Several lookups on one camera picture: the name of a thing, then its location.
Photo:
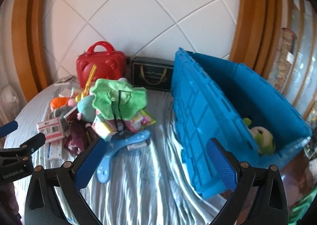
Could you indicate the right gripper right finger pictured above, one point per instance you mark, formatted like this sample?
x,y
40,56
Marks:
x,y
269,205

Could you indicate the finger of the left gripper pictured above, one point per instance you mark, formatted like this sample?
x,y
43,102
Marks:
x,y
8,128
34,143

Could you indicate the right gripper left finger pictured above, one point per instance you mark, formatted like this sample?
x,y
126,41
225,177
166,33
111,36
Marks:
x,y
42,205

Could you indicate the green fabric bib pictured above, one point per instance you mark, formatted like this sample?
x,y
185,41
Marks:
x,y
118,99

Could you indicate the pink white medicine box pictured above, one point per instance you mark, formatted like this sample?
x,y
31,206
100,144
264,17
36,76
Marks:
x,y
52,129

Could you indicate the blue plastic storage crate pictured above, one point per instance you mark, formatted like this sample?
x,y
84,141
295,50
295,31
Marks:
x,y
212,96

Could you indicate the dark green gift box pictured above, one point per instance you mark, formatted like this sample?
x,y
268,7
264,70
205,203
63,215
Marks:
x,y
152,73

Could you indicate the yellow plastic toy tongs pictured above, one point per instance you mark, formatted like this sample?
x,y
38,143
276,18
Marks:
x,y
85,92

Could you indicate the teal pink pig plush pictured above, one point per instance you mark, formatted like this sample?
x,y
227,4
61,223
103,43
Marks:
x,y
86,111

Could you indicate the dark maroon cloth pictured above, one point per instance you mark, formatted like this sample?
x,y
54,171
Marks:
x,y
78,139

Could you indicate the orange plush toy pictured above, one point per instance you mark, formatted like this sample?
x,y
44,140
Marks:
x,y
58,102

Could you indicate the red bear toy suitcase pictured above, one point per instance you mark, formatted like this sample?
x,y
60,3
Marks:
x,y
111,64

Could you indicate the pink green wipes packet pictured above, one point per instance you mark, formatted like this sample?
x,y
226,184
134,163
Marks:
x,y
140,121

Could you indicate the grey knitted sock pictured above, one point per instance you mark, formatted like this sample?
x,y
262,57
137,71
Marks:
x,y
60,113

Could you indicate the green frog plush toy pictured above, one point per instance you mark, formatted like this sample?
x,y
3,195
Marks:
x,y
262,137

